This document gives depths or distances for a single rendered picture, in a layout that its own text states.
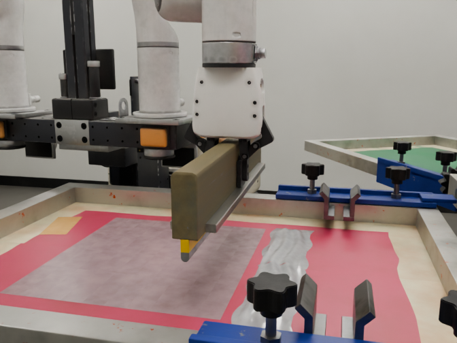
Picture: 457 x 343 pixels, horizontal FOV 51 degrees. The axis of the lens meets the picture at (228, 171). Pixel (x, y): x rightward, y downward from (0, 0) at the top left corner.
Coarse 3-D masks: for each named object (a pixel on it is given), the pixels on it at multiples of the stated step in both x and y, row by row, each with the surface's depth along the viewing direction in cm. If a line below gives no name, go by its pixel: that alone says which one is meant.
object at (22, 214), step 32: (64, 192) 102; (96, 192) 105; (128, 192) 103; (160, 192) 101; (0, 224) 83; (416, 224) 89; (448, 256) 66; (448, 288) 62; (0, 320) 49; (32, 320) 49; (64, 320) 49; (96, 320) 49
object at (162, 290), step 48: (0, 288) 64; (48, 288) 64; (96, 288) 64; (144, 288) 64; (192, 288) 64; (240, 288) 64; (336, 288) 64; (384, 288) 64; (336, 336) 53; (384, 336) 53
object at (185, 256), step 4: (204, 236) 58; (200, 240) 56; (196, 244) 54; (200, 244) 56; (192, 248) 53; (196, 248) 55; (184, 252) 52; (192, 252) 53; (184, 256) 52; (188, 256) 52; (184, 260) 52
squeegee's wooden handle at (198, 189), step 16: (224, 144) 67; (192, 160) 57; (208, 160) 56; (224, 160) 61; (256, 160) 85; (176, 176) 50; (192, 176) 50; (208, 176) 54; (224, 176) 62; (176, 192) 51; (192, 192) 50; (208, 192) 54; (224, 192) 62; (176, 208) 51; (192, 208) 51; (208, 208) 55; (176, 224) 52; (192, 224) 51
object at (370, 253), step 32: (96, 224) 91; (128, 224) 91; (160, 224) 91; (224, 224) 91; (256, 224) 91; (192, 256) 75; (224, 256) 75; (256, 256) 76; (320, 256) 76; (352, 256) 76; (384, 256) 76
